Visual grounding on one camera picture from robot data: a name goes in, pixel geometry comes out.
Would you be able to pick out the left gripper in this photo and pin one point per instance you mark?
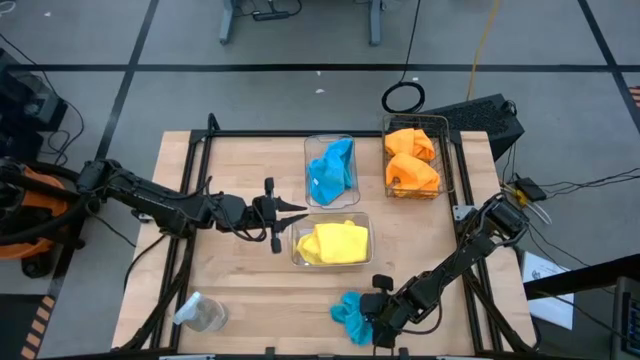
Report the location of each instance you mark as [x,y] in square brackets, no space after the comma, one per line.
[265,215]

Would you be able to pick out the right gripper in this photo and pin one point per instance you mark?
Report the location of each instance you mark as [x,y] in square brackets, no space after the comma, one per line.
[387,312]

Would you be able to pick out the blue microfiber towel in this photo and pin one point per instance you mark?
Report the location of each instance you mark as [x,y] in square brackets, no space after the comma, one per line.
[330,172]
[350,320]

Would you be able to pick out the orange microfiber towel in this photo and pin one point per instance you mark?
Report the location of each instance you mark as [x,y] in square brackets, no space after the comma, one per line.
[412,175]
[407,142]

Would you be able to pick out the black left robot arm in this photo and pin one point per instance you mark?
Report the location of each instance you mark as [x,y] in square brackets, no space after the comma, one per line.
[160,200]

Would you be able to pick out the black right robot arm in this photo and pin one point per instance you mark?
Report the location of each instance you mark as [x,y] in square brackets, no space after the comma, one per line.
[450,265]

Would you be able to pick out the clear plastic bin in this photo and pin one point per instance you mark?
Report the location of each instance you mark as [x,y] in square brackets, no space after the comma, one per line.
[312,148]
[300,222]

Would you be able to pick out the white paper sheet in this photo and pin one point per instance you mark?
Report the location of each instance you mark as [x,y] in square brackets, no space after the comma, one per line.
[555,310]

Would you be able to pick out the black power strip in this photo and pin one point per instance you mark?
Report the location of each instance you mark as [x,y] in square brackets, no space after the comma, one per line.
[270,15]

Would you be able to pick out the grey desk leg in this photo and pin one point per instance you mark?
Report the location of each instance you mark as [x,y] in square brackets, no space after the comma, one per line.
[376,22]
[227,22]

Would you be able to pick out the black power adapter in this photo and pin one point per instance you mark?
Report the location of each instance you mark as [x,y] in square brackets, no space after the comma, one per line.
[531,190]

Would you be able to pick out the black beam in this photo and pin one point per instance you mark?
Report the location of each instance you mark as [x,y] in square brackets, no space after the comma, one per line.
[580,277]

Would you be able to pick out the black computer tower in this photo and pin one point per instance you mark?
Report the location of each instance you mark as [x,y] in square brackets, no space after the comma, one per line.
[480,117]

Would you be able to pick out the grey keypad device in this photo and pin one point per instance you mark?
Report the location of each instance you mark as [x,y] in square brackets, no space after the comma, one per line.
[627,320]

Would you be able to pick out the black equipment case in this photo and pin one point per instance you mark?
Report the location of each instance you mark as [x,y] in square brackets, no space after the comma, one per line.
[27,102]

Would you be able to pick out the black mat with hazard stripes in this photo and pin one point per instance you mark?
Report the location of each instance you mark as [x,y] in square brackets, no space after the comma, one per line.
[20,325]

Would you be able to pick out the black metal table frame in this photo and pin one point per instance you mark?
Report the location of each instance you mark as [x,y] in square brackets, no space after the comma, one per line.
[250,133]

